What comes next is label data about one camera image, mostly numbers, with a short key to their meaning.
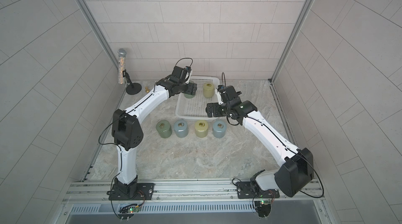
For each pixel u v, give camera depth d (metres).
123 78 0.97
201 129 0.84
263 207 0.68
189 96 0.91
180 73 0.70
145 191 0.71
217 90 0.71
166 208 1.05
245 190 0.71
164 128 0.84
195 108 1.00
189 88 0.81
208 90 1.03
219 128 0.84
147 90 1.08
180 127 0.84
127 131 0.50
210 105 0.68
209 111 0.68
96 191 0.72
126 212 0.65
